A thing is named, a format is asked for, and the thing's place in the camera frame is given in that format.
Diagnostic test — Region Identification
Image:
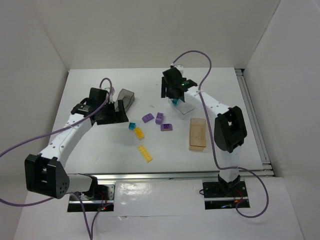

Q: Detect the small teal lego brick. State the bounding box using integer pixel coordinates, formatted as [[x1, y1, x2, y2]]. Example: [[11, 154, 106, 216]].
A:
[[128, 122, 137, 130]]

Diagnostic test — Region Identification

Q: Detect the clear plastic container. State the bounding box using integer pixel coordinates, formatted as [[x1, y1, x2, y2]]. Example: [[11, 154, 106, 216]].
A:
[[168, 98, 195, 119]]

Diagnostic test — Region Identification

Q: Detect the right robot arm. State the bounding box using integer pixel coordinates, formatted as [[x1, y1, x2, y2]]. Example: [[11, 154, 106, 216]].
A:
[[161, 65, 247, 189]]

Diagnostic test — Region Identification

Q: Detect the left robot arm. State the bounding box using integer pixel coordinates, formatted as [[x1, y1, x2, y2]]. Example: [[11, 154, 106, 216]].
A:
[[24, 87, 129, 199]]

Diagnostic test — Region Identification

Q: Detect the dark smoky plastic container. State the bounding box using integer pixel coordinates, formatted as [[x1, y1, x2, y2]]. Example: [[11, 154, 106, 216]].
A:
[[117, 88, 135, 113]]

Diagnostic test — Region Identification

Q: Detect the yellow small lego brick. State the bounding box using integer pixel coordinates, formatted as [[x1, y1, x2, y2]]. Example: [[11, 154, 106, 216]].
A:
[[133, 127, 145, 140]]

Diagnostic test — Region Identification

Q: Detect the purple curved lego brick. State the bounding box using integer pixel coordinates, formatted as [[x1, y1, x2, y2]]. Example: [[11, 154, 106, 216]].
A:
[[142, 113, 154, 123]]

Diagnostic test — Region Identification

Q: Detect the purple square lego brick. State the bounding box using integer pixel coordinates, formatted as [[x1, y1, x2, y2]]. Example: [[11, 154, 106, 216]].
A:
[[155, 112, 164, 125]]

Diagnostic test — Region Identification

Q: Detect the yellow long lego plate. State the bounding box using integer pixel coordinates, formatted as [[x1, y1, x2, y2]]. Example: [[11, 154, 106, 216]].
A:
[[137, 145, 153, 163]]

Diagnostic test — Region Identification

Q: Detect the purple lego brick with hole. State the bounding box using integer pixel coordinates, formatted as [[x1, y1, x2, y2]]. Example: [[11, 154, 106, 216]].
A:
[[160, 123, 173, 132]]

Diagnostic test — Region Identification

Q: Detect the wooden tan container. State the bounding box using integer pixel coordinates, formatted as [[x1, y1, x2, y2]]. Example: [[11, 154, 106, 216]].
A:
[[188, 118, 207, 152]]

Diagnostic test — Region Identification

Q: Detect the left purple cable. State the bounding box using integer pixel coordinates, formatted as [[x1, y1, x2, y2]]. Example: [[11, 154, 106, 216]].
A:
[[0, 77, 116, 235]]

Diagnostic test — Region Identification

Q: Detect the purple cable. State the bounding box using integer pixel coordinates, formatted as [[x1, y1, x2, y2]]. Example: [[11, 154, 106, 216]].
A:
[[0, 77, 116, 235], [171, 51, 270, 219]]

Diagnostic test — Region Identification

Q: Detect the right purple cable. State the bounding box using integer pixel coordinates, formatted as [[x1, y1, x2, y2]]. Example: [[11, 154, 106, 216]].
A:
[[171, 51, 270, 219]]

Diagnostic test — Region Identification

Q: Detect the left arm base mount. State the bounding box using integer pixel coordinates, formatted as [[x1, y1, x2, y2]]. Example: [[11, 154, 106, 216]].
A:
[[67, 181, 116, 213]]

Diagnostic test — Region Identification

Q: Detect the aluminium front rail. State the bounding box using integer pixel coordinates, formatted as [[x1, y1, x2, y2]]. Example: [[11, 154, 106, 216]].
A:
[[64, 170, 223, 183]]

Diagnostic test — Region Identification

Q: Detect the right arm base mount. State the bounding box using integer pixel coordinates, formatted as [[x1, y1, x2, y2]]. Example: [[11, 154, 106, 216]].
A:
[[199, 181, 250, 210]]

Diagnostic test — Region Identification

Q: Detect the aluminium side rail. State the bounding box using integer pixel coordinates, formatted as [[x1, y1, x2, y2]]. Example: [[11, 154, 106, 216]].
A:
[[234, 68, 276, 177]]

